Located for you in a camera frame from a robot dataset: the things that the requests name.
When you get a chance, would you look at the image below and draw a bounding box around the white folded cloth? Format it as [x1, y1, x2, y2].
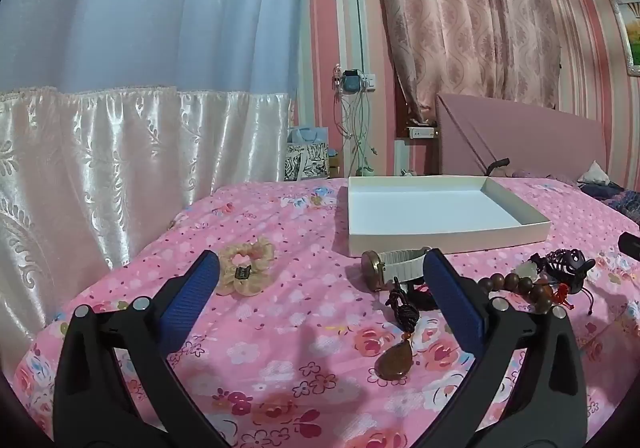
[580, 160, 611, 186]

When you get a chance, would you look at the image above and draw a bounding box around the pale jade pendant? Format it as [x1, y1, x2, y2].
[510, 260, 542, 279]

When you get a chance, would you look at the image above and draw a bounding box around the brown stone pendant black cord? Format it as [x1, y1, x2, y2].
[375, 276, 436, 385]

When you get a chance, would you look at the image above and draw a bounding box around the light blue gift bag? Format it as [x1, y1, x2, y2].
[287, 127, 329, 146]

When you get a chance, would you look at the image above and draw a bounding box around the black and white floral tote bag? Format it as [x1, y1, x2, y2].
[284, 144, 331, 181]

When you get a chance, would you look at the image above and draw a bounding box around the pink patterned curtain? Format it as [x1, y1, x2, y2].
[365, 0, 563, 116]

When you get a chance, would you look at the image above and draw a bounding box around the dark wooden bead bracelet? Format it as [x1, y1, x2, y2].
[477, 272, 557, 315]

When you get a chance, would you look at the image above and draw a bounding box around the brass watch with white strap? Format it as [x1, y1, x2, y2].
[361, 246, 433, 293]

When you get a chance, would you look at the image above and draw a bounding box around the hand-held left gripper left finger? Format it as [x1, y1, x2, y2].
[52, 250, 226, 448]

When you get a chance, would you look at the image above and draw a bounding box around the blue and white curtain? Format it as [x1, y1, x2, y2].
[0, 0, 311, 369]

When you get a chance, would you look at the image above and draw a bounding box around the bundle of charging cables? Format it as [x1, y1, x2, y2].
[334, 90, 377, 174]

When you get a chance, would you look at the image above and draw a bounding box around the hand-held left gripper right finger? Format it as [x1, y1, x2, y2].
[422, 248, 588, 448]

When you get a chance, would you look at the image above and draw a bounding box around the beige fabric scrunchie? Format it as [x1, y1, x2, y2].
[216, 237, 276, 298]

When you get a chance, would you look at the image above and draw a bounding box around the red cord bracelet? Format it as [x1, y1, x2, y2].
[550, 283, 573, 311]

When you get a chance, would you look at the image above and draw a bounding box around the dark blue patterned cloth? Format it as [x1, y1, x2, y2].
[580, 180, 640, 224]

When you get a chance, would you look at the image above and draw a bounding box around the white shallow box tray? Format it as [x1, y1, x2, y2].
[347, 175, 552, 258]

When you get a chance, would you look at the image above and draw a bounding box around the pink padded headboard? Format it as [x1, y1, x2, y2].
[436, 93, 608, 181]

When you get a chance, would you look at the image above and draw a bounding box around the pink floral bedsheet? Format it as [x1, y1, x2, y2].
[12, 175, 640, 448]

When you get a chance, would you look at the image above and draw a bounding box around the black multi-strand cord bracelet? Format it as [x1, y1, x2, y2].
[530, 249, 597, 300]

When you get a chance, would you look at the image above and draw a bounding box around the framed wall picture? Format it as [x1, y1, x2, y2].
[609, 0, 640, 76]

